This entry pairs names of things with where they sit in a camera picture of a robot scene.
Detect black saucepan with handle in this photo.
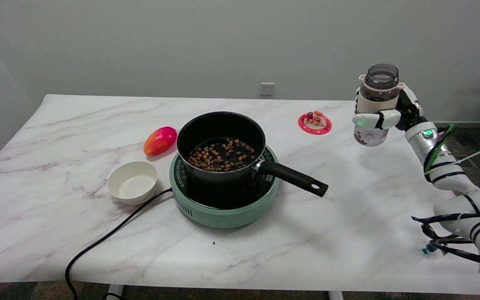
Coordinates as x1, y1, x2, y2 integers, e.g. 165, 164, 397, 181
177, 112, 329, 198

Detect red orange mango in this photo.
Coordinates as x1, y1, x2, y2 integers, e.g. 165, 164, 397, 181
143, 126, 178, 157

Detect black power cable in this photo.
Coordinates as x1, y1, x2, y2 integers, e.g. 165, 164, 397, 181
65, 187, 174, 300

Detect green robot cable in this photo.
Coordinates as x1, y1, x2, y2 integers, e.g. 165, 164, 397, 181
423, 124, 457, 174

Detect clear plastic bottle with nuts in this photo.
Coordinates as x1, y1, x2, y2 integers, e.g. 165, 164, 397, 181
353, 64, 406, 147

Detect white bowl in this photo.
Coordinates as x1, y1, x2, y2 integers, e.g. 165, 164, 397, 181
107, 161, 158, 205

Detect floor vent grille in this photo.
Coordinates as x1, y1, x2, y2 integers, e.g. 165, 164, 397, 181
457, 155, 479, 169

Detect green induction cooker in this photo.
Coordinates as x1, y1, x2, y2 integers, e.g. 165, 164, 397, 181
169, 144, 281, 229

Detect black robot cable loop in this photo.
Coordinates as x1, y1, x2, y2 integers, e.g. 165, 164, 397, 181
411, 213, 480, 266

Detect pink coaster with toy figures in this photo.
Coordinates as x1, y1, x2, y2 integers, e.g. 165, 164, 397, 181
298, 111, 332, 135

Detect brown nuts in saucepan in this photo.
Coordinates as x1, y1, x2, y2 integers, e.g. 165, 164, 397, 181
188, 139, 256, 172

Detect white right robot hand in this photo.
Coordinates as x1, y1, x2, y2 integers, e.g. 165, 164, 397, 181
352, 85, 427, 132

